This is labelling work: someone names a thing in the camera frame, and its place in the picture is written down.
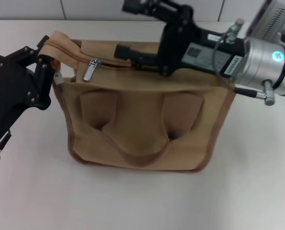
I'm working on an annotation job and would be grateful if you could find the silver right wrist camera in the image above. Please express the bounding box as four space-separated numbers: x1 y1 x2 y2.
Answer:
245 0 285 39

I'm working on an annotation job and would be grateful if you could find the khaki canvas food bag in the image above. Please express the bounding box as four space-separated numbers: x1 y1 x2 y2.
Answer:
40 30 237 173

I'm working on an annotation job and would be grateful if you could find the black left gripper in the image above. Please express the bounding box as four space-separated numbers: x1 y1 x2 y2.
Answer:
0 35 64 144

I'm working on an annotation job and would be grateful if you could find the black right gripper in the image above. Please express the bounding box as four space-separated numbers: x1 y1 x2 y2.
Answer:
115 0 248 79

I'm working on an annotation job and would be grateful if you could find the silver metal zipper pull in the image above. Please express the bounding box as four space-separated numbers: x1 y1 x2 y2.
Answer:
83 58 102 82

